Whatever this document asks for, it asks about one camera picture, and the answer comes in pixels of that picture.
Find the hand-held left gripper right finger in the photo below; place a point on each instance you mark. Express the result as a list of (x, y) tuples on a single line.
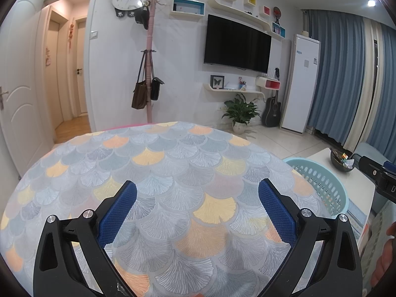
[(275, 210)]

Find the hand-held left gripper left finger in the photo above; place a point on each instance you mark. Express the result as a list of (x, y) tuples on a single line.
[(120, 213)]

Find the light blue perforated laundry basket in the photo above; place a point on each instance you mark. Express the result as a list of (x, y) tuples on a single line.
[(328, 185)]

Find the black shoulder bag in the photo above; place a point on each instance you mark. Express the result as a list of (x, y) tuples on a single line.
[(155, 88)]

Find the person's right hand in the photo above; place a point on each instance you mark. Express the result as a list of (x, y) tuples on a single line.
[(385, 263)]

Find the white coffee table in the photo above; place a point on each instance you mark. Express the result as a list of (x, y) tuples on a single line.
[(362, 191)]

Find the light green sofa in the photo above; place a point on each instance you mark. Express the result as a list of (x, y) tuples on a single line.
[(368, 150)]

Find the dark bowl with snacks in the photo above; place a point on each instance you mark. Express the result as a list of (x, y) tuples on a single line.
[(338, 160)]

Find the fan-patterned pastel tablecloth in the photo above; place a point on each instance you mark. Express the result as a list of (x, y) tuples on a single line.
[(185, 167)]

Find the beige curtain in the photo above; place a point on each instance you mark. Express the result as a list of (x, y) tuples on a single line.
[(363, 99)]

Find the black acoustic guitar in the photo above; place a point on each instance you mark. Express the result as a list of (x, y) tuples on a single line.
[(271, 111)]

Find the potted green plant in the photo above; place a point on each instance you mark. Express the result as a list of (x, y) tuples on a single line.
[(241, 111)]

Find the brown tote bag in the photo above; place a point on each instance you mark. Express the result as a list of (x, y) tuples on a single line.
[(139, 96)]

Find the white and pink box shelf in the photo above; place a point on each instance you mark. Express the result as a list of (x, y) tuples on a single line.
[(267, 83)]

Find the white standing air conditioner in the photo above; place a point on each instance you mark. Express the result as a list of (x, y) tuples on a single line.
[(301, 80)]

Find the small colourful shelf ornament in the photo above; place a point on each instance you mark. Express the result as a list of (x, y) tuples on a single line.
[(242, 83)]

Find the pink coat rack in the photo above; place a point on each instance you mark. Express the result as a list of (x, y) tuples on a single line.
[(150, 68)]

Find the white hallway door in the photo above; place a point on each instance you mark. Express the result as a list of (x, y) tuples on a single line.
[(81, 68)]

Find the white room door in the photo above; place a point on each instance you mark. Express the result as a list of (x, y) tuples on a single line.
[(18, 83)]

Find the black flat screen television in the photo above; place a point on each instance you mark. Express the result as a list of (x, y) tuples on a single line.
[(236, 46)]

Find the round ceiling light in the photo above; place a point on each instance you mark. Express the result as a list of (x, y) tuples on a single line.
[(371, 3)]

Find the black cap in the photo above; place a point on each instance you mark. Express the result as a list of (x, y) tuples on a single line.
[(142, 17)]

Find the red round fan ornament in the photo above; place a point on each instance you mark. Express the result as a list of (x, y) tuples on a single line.
[(277, 12)]

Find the blue framed box shelf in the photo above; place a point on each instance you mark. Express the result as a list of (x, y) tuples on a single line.
[(187, 7)]

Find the black butterfly picture frame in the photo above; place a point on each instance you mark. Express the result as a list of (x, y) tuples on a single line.
[(216, 82)]

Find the pink hanging wall ornament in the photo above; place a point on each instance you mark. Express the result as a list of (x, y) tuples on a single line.
[(48, 57)]

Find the white light switch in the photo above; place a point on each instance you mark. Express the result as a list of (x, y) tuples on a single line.
[(93, 34)]

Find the blue and pink wall cube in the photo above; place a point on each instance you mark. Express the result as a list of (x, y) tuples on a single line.
[(278, 28)]

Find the red hanging wall ornament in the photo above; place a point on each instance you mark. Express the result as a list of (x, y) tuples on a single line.
[(71, 34)]

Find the red wall cube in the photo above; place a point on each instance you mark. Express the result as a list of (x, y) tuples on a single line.
[(266, 10)]

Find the long white curved wall shelf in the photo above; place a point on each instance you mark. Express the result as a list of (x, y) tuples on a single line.
[(241, 11)]

